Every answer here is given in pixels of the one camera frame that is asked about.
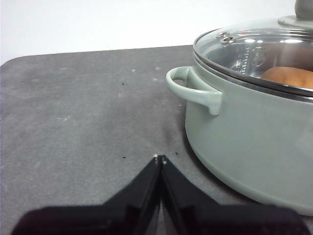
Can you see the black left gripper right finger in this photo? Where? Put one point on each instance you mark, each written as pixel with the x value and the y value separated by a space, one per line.
pixel 220 220

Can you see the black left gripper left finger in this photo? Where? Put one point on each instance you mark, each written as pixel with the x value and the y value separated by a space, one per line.
pixel 110 220

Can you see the brown potato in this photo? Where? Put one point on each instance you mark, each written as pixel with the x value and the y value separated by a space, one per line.
pixel 286 77

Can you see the glass lid with green knob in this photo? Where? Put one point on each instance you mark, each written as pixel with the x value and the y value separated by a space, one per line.
pixel 244 44

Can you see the pale green electric cooking pot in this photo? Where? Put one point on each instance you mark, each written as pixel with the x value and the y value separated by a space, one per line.
pixel 244 147

